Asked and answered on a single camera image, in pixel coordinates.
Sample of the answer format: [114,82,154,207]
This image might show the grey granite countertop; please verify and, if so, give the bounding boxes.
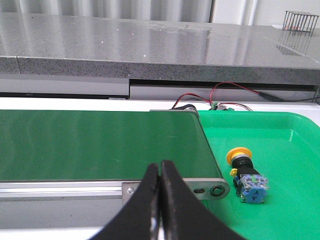
[0,12,320,86]

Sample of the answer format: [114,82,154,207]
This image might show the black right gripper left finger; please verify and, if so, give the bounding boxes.
[91,163,160,240]

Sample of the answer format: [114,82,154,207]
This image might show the green terminal connector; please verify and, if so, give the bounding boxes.
[209,102,219,111]

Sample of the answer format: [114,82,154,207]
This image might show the aluminium conveyor frame rail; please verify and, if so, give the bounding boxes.
[0,178,230,203]

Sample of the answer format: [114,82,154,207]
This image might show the metal wire rack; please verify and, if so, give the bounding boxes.
[282,10,320,35]

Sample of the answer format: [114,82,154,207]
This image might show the white corrugated curtain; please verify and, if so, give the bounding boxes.
[0,0,258,26]

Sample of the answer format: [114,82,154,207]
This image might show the green plastic tray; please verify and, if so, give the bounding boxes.
[199,110,320,240]

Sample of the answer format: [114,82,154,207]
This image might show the green conveyor belt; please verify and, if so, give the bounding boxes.
[0,110,222,181]

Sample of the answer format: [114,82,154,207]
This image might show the yellow emergency push button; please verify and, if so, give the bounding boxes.
[226,147,269,204]

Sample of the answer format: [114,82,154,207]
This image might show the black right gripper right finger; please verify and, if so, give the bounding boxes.
[160,160,244,240]

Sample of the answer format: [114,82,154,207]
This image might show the red and black wires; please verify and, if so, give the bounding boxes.
[171,82,320,111]

